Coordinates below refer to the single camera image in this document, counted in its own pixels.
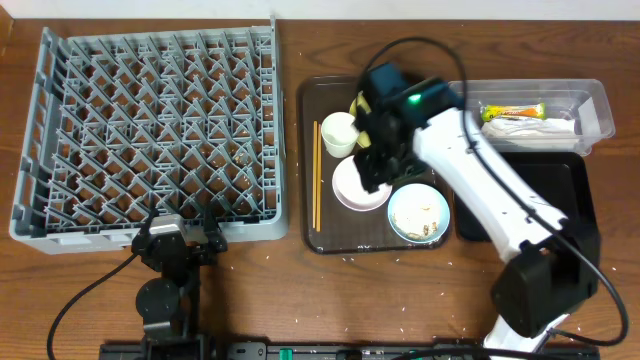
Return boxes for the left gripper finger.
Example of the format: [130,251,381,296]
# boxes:
[203,202,228,252]
[137,208,159,239]

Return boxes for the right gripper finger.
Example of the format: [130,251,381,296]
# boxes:
[398,154,429,180]
[354,152,388,193]

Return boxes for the yellow round plate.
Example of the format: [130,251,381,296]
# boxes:
[349,91,371,148]

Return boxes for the light blue bowl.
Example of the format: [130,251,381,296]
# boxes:
[387,183,451,246]

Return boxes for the white paper cup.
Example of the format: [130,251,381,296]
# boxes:
[321,112,359,158]

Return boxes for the white napkin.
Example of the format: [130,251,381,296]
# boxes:
[481,118,575,138]

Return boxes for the yellow green snack wrapper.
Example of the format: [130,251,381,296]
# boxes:
[481,103,546,122]

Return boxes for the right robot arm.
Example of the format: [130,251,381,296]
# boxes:
[355,64,600,359]

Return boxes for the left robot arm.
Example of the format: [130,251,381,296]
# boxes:
[131,206,227,357]

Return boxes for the dark brown serving tray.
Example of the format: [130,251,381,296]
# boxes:
[297,76,453,255]

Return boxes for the left wooden chopstick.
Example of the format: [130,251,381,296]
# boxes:
[312,121,318,230]

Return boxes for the grey plastic dish rack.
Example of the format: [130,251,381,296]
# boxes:
[9,23,289,255]

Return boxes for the clear plastic bin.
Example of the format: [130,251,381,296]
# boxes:
[467,79,615,156]

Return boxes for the black rectangular tray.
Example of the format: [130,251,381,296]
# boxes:
[452,151,600,243]

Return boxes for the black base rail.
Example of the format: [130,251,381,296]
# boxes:
[98,340,600,360]

